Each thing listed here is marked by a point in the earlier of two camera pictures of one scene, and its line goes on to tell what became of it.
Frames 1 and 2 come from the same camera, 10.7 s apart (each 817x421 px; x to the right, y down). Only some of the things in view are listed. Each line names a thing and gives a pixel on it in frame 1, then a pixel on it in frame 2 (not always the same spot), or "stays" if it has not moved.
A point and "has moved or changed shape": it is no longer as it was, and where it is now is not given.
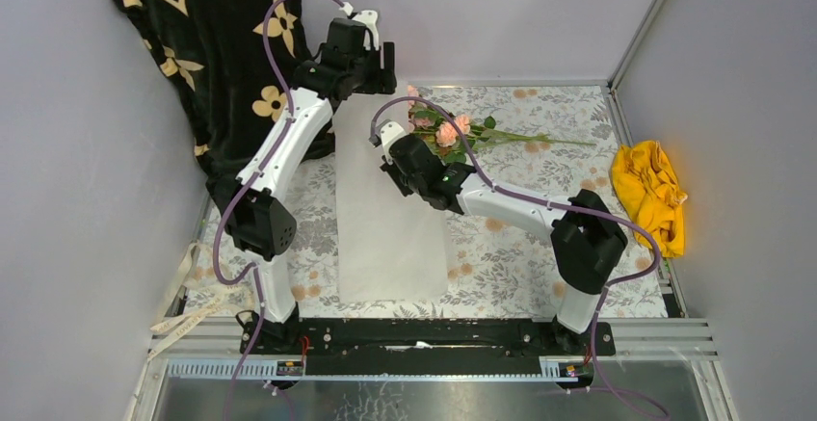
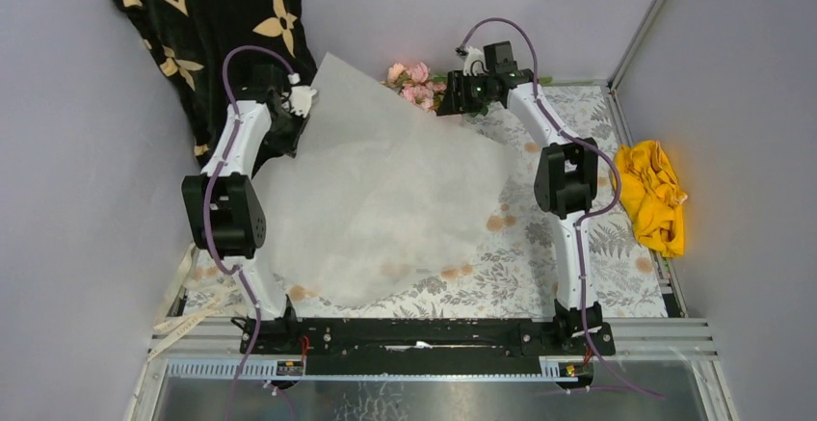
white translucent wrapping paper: (391, 242) has moved or changed shape
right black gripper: (391, 170) to (452, 103)
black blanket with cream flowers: (230, 36) stays
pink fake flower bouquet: (453, 138) to (425, 91)
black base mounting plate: (421, 345) stays
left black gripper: (379, 80) to (287, 145)
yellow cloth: (645, 181) stays
